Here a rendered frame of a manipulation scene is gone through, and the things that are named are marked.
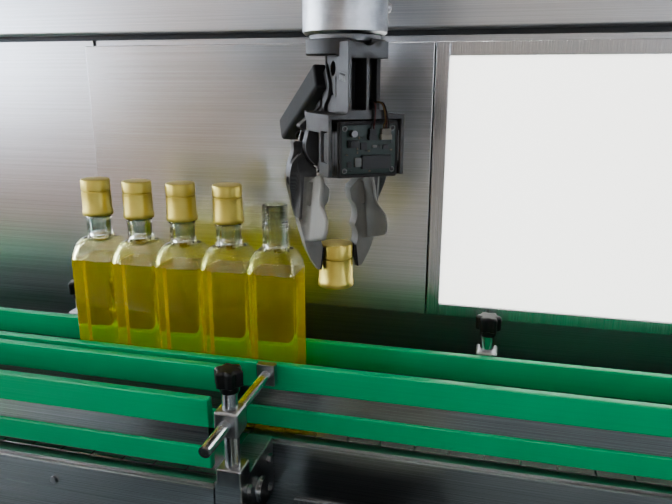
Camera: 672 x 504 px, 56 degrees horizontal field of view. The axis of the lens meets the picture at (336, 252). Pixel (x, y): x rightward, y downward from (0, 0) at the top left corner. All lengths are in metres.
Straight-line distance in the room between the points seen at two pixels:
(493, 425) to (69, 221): 0.68
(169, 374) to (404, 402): 0.27
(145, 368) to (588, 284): 0.54
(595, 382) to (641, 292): 0.13
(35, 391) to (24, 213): 0.39
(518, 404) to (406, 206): 0.28
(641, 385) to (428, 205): 0.32
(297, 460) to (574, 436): 0.30
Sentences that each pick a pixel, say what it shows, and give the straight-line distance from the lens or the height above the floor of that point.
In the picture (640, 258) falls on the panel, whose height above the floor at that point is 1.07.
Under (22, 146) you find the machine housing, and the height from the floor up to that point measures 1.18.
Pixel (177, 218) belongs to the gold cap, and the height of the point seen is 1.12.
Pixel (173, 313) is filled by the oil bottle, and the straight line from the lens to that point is 0.78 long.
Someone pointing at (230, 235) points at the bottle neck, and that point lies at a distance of 0.74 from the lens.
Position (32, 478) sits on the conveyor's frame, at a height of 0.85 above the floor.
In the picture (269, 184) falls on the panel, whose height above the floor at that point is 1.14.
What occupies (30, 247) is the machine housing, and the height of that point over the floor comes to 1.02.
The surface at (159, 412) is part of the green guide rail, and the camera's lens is 0.71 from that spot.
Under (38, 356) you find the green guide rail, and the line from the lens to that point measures 0.87.
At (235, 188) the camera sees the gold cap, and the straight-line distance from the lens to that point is 0.72.
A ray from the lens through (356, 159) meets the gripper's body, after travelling 0.55.
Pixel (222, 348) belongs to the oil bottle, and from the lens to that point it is 0.77.
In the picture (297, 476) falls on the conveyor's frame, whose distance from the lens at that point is 0.78.
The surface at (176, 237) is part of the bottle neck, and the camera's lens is 0.76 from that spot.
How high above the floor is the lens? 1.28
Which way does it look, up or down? 15 degrees down
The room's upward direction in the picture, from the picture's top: straight up
